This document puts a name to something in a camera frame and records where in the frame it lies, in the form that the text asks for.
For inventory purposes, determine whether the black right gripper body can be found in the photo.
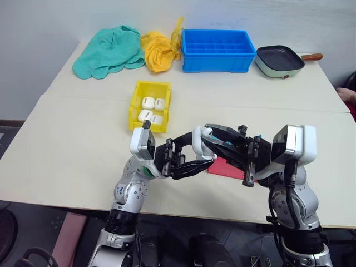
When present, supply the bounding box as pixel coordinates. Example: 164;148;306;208
236;125;273;187

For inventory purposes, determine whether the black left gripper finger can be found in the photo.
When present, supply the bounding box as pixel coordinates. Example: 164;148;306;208
172;130;196;150
170;158;217;181

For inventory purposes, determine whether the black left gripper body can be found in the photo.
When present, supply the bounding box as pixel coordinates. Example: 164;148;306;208
154;137;187;178

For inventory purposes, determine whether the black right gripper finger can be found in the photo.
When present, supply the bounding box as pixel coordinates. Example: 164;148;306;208
201;135;248;171
205;123;248;147

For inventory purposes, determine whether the yellow plastic bin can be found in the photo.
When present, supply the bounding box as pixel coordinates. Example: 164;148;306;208
127;80;172;133

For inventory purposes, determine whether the red flat pad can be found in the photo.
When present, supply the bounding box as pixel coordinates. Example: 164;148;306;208
206;156;246;181

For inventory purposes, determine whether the blue plastic crate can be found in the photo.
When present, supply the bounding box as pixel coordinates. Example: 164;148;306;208
181;28;258;74

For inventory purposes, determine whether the dark rounded shape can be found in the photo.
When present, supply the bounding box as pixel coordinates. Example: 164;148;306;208
188;233;233;267

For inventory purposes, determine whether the yellow cloth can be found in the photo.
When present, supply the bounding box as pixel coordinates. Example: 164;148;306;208
140;31;182;74

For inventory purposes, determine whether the yellow plastic bag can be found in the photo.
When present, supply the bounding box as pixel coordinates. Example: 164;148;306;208
170;16;185;61

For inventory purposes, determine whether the bystander in pink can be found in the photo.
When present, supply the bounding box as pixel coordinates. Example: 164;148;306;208
336;87;356;105

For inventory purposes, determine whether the green cloth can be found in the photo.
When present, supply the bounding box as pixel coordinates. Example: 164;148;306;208
72;24;146;80

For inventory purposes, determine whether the pink board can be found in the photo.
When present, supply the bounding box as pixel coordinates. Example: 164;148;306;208
52;211;88;267

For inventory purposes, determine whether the black round fan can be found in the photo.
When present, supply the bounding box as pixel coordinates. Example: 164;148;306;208
0;208;19;250

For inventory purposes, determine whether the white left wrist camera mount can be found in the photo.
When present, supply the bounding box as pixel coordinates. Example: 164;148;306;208
130;127;157;179

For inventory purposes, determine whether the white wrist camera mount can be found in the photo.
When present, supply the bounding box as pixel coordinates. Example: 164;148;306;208
130;127;157;179
271;124;318;179

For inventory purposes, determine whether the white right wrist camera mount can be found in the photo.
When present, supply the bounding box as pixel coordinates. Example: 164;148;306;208
271;124;318;179

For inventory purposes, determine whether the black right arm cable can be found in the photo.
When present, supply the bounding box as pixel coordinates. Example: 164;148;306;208
266;160;299;232

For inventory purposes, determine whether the mint electric pan, wooden handle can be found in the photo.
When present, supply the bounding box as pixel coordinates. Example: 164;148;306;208
255;45;324;80

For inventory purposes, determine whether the black curved frame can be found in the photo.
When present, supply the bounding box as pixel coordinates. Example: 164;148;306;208
14;246;60;267

